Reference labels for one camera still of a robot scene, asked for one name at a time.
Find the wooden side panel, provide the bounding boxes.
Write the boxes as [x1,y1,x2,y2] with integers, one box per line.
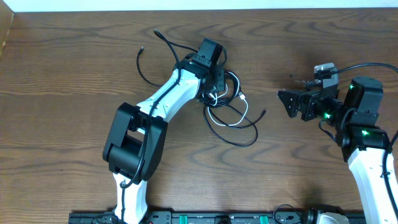
[0,0,14,55]

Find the coiled black cable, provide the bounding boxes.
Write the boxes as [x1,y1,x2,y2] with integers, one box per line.
[153,29,267,148]

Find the white USB cable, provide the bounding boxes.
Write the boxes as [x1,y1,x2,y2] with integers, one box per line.
[206,70,249,127]

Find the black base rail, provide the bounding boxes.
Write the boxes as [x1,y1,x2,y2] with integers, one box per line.
[68,210,368,224]

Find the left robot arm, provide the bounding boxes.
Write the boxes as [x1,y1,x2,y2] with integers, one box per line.
[103,59,224,223]

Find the thin black cable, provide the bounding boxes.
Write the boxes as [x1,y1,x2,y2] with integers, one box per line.
[136,46,164,88]

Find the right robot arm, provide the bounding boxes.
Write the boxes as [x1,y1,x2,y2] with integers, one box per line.
[277,77,397,223]

